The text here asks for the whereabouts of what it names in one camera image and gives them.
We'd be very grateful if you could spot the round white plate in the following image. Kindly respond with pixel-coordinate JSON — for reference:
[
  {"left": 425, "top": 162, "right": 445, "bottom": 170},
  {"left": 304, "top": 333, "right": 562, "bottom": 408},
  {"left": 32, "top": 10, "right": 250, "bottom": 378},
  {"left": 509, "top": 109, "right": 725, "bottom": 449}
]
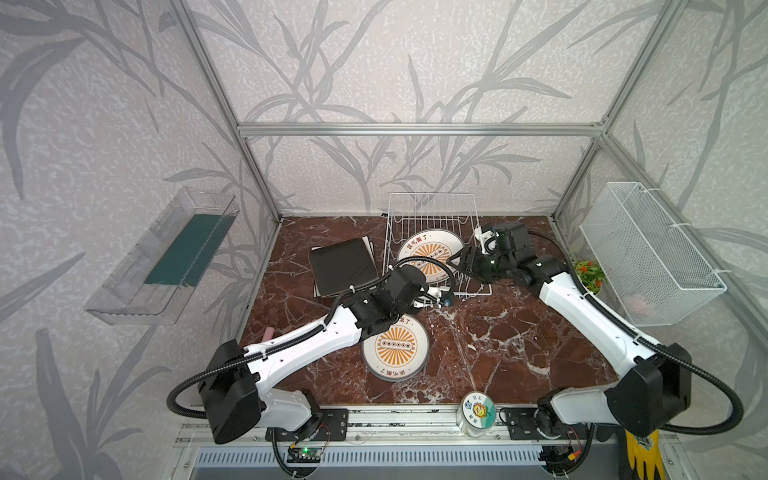
[
  {"left": 362, "top": 323, "right": 432, "bottom": 383},
  {"left": 361, "top": 314, "right": 431, "bottom": 380},
  {"left": 397, "top": 229, "right": 464, "bottom": 284}
]

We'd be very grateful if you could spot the black square plate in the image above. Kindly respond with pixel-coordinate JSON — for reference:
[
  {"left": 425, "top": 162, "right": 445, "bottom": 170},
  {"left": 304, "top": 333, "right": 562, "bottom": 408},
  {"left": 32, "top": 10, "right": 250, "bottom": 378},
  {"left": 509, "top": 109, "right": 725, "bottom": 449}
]
[{"left": 308, "top": 237, "right": 379, "bottom": 298}]

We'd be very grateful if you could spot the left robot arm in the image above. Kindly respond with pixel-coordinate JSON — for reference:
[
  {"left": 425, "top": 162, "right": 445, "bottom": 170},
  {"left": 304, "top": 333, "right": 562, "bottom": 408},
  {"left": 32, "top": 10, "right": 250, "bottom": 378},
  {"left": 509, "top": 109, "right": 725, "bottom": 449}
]
[{"left": 166, "top": 256, "right": 456, "bottom": 444}]

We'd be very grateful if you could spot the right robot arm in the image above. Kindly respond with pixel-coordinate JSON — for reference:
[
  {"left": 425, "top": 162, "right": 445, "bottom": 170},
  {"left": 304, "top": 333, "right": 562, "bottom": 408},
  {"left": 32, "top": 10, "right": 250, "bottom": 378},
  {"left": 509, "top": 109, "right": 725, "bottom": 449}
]
[{"left": 447, "top": 222, "right": 745, "bottom": 437}]

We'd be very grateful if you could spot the potted artificial plant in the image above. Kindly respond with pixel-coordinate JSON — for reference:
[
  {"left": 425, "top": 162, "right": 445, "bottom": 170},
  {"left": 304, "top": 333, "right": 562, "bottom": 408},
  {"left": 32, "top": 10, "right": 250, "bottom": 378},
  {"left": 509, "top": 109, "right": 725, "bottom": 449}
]
[{"left": 575, "top": 260, "right": 606, "bottom": 295}]

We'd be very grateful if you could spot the left circuit board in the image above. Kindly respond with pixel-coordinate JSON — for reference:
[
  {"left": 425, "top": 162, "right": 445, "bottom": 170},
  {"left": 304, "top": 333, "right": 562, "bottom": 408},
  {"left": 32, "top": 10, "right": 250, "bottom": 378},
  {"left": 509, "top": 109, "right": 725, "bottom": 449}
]
[{"left": 287, "top": 444, "right": 326, "bottom": 464}]

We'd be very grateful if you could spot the green sponge mat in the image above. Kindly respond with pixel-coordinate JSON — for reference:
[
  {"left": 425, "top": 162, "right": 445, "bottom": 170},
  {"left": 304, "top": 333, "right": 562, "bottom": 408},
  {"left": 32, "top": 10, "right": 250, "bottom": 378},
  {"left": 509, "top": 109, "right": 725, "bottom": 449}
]
[{"left": 144, "top": 214, "right": 235, "bottom": 287}]

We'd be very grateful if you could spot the right circuit board wiring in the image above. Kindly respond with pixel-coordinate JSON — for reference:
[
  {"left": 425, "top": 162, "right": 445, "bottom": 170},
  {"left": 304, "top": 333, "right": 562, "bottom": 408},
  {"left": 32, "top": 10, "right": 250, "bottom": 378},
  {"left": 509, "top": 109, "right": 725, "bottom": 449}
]
[{"left": 538, "top": 445, "right": 584, "bottom": 475}]

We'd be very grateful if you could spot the yellow work glove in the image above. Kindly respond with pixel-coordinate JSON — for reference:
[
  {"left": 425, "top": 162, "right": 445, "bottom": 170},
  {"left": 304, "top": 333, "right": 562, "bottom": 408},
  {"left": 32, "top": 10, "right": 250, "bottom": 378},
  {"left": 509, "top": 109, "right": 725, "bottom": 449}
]
[{"left": 619, "top": 431, "right": 665, "bottom": 480}]

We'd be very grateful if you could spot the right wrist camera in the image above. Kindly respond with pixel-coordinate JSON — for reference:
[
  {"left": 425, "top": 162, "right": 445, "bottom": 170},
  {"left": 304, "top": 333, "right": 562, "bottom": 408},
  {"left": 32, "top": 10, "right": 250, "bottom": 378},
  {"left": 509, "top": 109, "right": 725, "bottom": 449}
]
[{"left": 474, "top": 224, "right": 497, "bottom": 255}]

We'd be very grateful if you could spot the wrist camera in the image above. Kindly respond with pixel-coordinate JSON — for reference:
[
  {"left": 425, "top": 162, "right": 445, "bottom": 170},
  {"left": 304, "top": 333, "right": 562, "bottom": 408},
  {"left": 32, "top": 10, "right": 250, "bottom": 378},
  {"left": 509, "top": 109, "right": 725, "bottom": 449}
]
[
  {"left": 414, "top": 286, "right": 455, "bottom": 308},
  {"left": 474, "top": 224, "right": 497, "bottom": 255}
]

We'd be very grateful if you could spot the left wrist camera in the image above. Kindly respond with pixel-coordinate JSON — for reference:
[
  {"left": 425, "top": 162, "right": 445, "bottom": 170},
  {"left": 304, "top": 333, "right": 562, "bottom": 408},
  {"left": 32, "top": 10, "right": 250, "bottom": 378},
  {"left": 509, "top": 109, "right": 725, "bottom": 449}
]
[{"left": 414, "top": 286, "right": 455, "bottom": 308}]

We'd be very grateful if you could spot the white wire dish rack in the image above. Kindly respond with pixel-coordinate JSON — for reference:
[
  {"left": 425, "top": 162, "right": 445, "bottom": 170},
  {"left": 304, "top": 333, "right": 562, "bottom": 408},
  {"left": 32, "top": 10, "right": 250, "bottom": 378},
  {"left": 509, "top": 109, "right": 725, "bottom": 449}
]
[{"left": 383, "top": 192, "right": 492, "bottom": 297}]

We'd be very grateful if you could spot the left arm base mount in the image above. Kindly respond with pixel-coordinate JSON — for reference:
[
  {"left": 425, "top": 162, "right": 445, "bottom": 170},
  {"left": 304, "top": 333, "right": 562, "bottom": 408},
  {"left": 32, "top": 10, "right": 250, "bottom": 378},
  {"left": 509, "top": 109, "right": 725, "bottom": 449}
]
[{"left": 265, "top": 408, "right": 349, "bottom": 443}]

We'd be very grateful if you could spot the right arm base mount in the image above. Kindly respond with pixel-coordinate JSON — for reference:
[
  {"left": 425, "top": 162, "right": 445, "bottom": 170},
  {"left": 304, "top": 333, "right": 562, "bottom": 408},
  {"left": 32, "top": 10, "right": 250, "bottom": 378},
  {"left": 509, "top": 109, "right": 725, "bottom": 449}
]
[{"left": 499, "top": 407, "right": 589, "bottom": 441}]

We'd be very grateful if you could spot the white mesh wall basket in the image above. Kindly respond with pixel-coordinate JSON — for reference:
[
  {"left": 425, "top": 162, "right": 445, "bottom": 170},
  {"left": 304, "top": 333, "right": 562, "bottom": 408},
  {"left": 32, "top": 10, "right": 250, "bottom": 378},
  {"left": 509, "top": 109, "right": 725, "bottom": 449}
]
[{"left": 580, "top": 182, "right": 727, "bottom": 328}]

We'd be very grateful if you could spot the aluminium frame rail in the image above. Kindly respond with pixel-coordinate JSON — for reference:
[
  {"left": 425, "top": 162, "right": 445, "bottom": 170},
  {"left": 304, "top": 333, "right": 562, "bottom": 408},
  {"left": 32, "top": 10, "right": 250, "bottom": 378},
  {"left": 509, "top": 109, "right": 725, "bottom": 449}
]
[{"left": 237, "top": 123, "right": 602, "bottom": 138}]

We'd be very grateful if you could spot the clear plastic wall shelf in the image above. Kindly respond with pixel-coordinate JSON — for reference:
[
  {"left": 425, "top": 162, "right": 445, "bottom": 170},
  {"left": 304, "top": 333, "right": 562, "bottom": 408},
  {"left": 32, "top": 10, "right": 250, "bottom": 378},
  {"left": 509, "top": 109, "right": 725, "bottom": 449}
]
[{"left": 85, "top": 187, "right": 240, "bottom": 326}]

